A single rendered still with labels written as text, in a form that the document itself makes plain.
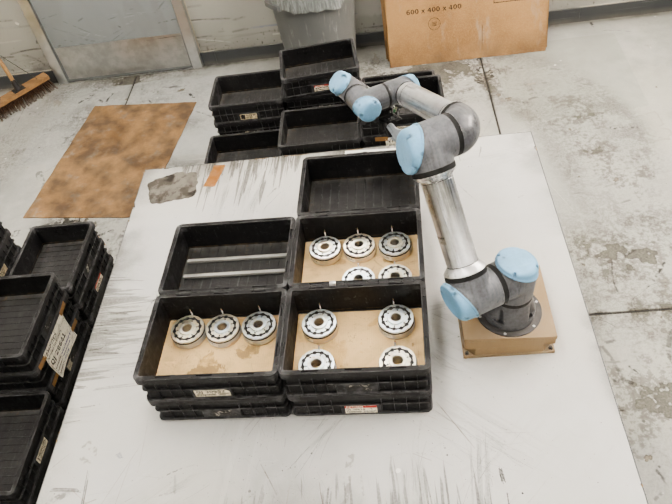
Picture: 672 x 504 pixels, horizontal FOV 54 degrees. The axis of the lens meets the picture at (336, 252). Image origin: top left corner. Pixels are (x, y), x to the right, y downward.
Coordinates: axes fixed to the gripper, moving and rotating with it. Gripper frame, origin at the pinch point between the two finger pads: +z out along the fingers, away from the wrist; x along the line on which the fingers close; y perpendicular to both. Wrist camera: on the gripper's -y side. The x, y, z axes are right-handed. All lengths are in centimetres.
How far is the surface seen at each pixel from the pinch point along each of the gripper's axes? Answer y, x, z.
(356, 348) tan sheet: 6, -81, -23
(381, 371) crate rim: 22, -88, -31
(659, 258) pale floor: 36, -18, 144
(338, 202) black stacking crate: -20.2, -26.8, -7.7
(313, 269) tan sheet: -16, -55, -21
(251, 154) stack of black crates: -129, 35, 34
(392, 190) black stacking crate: -6.5, -21.2, 4.6
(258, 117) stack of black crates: -125, 55, 33
